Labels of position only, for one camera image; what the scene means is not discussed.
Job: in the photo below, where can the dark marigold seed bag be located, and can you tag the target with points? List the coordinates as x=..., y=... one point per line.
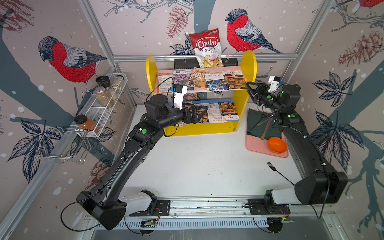
x=204, y=113

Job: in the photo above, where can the white text seed bag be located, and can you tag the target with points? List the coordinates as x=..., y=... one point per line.
x=214, y=114

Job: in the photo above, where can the orange bowl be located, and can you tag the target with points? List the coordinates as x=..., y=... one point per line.
x=277, y=145

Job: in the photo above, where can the silver lid spice jar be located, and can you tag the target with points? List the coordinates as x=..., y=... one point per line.
x=104, y=97

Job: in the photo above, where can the metal wire hook rack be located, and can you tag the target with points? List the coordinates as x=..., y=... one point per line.
x=74, y=145

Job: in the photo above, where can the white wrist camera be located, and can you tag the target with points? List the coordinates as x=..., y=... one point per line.
x=274, y=82
x=178, y=95

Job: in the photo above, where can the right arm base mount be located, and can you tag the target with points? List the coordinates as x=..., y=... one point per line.
x=261, y=206

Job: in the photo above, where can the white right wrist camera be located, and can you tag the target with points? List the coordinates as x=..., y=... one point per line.
x=274, y=82

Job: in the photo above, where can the orange marigold seed bag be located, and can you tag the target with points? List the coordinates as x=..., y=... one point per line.
x=233, y=80

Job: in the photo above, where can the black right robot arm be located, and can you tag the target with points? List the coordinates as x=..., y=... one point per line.
x=320, y=183

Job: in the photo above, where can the orange spice jar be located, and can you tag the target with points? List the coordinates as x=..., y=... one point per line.
x=83, y=122

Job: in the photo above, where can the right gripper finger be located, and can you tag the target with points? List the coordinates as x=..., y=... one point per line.
x=260, y=85
x=252, y=90

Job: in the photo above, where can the pink tray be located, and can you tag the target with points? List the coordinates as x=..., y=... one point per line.
x=257, y=145

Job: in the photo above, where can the red Chuba chips bag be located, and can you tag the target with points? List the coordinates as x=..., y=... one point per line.
x=207, y=48

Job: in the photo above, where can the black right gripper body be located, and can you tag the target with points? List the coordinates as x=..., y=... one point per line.
x=264, y=97

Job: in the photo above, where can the purple flower seed bag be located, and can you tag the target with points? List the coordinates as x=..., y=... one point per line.
x=181, y=77

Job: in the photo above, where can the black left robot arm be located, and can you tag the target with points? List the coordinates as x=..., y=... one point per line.
x=102, y=201

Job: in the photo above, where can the black lid spice jar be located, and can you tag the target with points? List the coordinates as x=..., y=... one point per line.
x=104, y=81

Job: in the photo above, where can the pale spice jar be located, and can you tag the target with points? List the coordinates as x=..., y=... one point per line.
x=117, y=83

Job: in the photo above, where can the blue flower seed bag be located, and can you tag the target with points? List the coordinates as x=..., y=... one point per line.
x=213, y=81

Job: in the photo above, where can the dark metal spoon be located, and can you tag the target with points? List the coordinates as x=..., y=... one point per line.
x=260, y=122

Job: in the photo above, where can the pink handled spoon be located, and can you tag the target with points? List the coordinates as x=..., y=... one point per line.
x=266, y=129

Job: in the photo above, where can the lower orange marigold bag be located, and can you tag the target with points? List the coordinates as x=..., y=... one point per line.
x=228, y=111

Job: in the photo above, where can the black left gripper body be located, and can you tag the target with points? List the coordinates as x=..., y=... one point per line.
x=186, y=118

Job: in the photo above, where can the white orange seed bag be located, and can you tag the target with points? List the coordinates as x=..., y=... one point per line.
x=165, y=81

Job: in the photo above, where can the black wall holder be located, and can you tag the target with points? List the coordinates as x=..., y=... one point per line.
x=181, y=64

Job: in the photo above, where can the dark green cloth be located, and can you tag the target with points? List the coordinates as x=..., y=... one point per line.
x=253, y=117

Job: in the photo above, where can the striped shop seed bag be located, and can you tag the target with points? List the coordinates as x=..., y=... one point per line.
x=198, y=79

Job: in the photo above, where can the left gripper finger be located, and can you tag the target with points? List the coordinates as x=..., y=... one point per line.
x=200, y=118
x=199, y=108

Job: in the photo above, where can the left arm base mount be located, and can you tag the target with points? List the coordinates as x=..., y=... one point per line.
x=146, y=204

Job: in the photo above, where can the white wire spice rack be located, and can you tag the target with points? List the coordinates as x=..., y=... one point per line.
x=100, y=115

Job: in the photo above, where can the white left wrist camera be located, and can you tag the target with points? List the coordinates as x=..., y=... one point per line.
x=178, y=95

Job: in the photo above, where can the yellow shelf unit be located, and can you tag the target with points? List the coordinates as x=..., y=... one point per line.
x=240, y=98

